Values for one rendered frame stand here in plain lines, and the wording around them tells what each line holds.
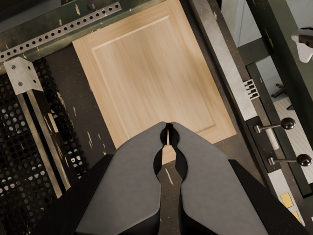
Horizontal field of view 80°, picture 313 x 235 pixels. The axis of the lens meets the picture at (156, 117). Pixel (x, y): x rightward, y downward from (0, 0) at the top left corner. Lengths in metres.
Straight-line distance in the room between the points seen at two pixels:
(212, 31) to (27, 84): 0.69
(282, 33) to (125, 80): 0.59
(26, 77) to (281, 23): 0.92
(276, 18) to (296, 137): 3.45
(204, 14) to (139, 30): 0.24
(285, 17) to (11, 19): 1.68
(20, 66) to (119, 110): 0.38
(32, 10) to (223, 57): 1.42
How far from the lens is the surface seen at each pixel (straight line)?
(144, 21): 0.80
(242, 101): 0.75
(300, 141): 4.16
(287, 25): 0.87
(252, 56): 0.88
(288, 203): 0.87
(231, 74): 0.75
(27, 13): 1.80
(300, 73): 0.85
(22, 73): 0.84
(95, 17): 0.80
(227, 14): 1.15
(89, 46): 0.81
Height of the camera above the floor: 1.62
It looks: 34 degrees down
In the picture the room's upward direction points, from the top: 158 degrees clockwise
